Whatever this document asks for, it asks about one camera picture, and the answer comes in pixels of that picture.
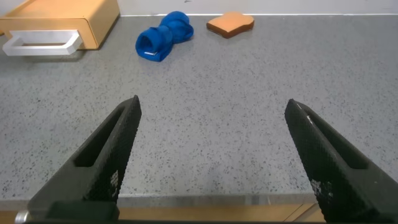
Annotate blue rolled cloth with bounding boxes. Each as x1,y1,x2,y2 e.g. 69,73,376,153
134,11,195,63

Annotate yellow drawer cabinet housing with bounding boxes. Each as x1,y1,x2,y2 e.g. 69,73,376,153
0,0,121,50

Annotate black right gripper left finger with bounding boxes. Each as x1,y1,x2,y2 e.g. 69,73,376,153
27,95,143,220

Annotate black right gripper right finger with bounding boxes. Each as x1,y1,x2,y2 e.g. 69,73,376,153
284,98,398,224

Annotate brown toast slice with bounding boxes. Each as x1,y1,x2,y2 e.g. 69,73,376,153
206,11,256,39

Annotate yellow drawer with white handle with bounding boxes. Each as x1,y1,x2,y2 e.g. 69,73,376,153
0,17,98,57

